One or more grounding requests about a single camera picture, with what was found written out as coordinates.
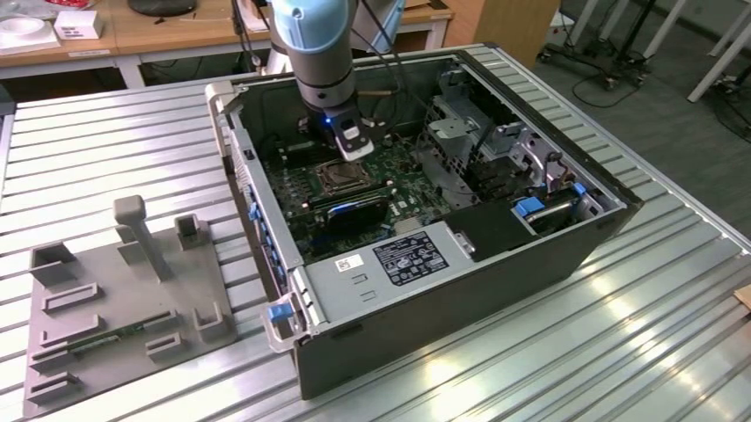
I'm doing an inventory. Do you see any installed RAM stick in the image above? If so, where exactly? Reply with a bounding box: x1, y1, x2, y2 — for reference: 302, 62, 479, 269
303, 184, 394, 209

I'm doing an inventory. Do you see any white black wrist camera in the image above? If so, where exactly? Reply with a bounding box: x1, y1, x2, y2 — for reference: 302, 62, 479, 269
330, 112, 378, 163

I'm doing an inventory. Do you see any wooden desk white frame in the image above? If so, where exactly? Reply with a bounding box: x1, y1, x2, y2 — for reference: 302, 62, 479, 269
110, 0, 457, 65
0, 0, 146, 89

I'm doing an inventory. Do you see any black graphics card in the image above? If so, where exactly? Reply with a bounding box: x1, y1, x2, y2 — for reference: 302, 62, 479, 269
321, 194, 390, 235

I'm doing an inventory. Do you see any wooden cabinet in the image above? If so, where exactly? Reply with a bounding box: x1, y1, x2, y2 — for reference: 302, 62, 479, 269
449, 0, 559, 71

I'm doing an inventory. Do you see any wooden board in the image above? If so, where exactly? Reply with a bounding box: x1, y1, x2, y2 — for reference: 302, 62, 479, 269
731, 283, 751, 318

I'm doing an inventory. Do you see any silver hinge bracket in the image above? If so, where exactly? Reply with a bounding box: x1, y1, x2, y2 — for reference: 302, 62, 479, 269
523, 131, 575, 195

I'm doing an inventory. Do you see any green RAM stick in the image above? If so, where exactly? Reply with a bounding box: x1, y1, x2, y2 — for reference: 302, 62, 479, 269
64, 322, 149, 353

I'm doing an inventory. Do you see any silver chipset heatsink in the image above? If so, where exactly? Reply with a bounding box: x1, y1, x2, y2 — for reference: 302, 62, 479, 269
394, 218, 434, 236

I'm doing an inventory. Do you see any grey power supply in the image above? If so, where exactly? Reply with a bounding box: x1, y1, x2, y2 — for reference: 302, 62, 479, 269
291, 219, 478, 330

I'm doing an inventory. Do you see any metal drive cage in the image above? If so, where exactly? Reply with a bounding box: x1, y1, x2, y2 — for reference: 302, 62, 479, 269
417, 61, 533, 199

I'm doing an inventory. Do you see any CPU socket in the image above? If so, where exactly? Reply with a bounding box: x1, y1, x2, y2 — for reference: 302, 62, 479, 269
315, 157, 379, 196

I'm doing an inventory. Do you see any black plastic shroud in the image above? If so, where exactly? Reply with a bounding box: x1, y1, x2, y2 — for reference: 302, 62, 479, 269
443, 202, 542, 264

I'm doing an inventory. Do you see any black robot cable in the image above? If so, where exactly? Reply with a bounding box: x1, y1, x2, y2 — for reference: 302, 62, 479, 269
357, 0, 429, 111

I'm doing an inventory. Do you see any silver CPU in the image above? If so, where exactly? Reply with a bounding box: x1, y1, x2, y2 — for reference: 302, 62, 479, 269
327, 161, 366, 186

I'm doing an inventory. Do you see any black round stand base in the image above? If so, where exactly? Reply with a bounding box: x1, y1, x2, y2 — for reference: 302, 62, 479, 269
127, 0, 199, 15

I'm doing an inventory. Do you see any green motherboard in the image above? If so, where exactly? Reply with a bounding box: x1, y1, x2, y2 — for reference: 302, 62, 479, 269
261, 131, 471, 260

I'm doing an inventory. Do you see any black grey PC case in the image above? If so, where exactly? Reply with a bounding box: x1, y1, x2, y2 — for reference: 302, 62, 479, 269
203, 41, 646, 401

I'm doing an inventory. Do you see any black wheeled stand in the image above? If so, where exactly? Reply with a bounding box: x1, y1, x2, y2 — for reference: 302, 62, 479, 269
538, 0, 654, 91

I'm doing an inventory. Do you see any grey parts rack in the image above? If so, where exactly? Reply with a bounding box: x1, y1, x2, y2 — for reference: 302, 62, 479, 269
22, 194, 239, 418

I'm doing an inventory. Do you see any white foam tray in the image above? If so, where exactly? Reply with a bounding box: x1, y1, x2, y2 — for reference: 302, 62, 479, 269
0, 16, 60, 49

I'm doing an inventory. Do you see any white cardboard box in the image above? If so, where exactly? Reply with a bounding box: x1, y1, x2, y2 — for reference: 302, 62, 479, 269
54, 11, 106, 41

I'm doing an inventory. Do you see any black hanging cable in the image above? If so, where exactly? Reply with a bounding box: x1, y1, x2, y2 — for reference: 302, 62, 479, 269
231, 0, 266, 76

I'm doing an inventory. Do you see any white table frame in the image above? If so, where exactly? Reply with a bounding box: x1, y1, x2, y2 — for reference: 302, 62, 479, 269
687, 0, 751, 105
562, 0, 687, 61

